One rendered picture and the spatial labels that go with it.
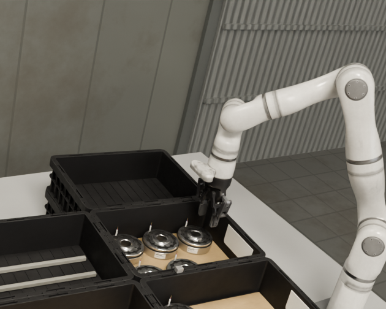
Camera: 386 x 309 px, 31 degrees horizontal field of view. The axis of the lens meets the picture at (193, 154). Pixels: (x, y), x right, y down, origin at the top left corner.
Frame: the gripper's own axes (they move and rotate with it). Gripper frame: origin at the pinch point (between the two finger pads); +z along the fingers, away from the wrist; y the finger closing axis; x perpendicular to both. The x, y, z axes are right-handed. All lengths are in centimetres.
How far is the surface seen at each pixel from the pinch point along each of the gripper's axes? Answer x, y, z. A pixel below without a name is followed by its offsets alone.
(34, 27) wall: -11, 167, 6
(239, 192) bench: -49, 44, 25
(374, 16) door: -247, 181, -3
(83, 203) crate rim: 31.1, 15.2, 1.3
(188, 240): 3.9, 1.1, 8.4
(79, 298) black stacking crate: 47, -19, 3
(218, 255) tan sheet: -4.4, -3.6, 11.7
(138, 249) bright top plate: 19.7, 1.2, 8.6
